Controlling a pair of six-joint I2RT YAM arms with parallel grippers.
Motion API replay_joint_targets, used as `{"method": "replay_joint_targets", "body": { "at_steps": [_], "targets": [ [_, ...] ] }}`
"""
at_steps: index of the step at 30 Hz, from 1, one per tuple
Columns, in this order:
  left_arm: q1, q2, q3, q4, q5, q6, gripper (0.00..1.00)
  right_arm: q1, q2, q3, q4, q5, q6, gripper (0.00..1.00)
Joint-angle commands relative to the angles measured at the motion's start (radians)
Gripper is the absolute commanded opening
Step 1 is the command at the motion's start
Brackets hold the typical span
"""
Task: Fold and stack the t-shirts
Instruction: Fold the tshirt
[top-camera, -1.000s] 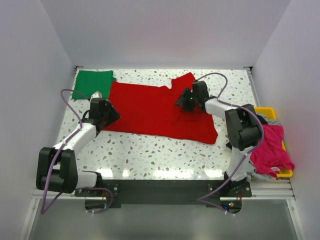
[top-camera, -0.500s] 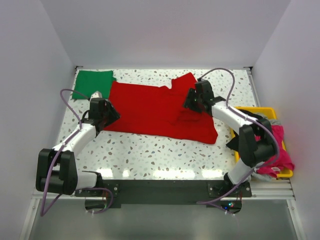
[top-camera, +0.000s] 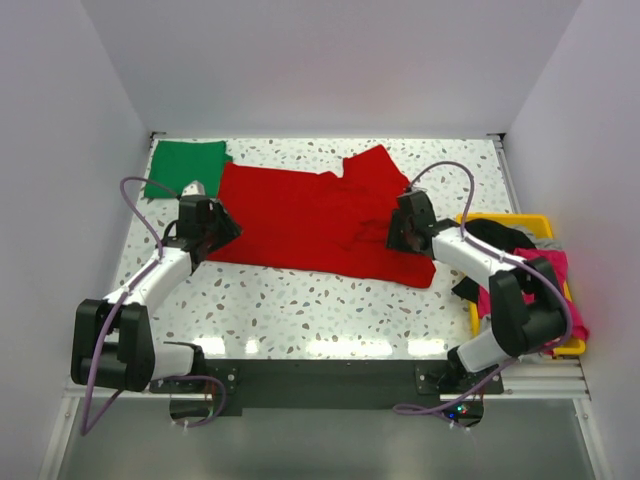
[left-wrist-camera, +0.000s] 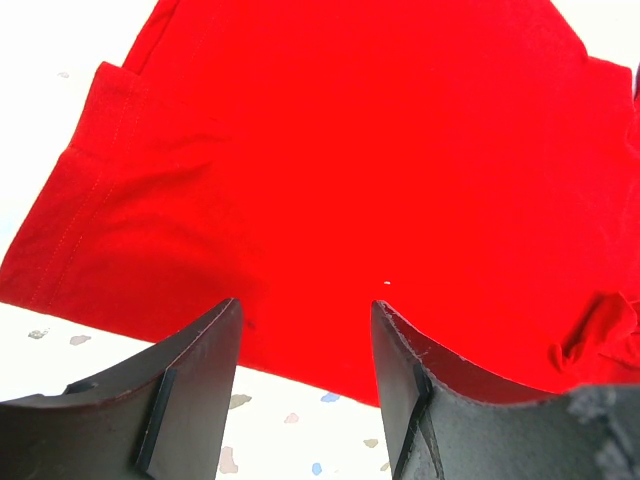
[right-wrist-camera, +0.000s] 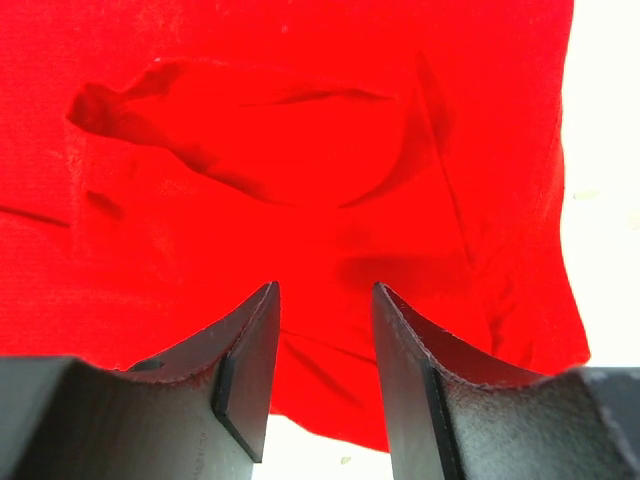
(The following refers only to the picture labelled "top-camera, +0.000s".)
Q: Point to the pink t shirt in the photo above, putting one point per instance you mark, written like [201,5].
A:
[576,345]

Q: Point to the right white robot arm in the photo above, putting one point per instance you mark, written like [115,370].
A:
[528,309]

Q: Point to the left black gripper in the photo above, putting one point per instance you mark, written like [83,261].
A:
[230,230]

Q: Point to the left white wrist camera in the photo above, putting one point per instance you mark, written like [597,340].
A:
[195,188]

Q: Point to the red t shirt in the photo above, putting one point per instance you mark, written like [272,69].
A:
[321,222]

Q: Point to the aluminium table frame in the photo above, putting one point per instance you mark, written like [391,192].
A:
[540,427]

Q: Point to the yellow plastic bin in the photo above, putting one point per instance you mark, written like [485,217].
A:
[538,224]

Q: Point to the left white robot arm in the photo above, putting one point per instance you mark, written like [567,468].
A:
[113,344]

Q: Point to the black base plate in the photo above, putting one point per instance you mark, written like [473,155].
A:
[338,384]

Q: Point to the folded green t shirt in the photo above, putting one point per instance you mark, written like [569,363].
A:
[176,164]

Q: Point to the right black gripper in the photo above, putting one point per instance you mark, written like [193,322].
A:
[392,240]

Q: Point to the black t shirt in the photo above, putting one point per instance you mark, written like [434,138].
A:
[497,235]

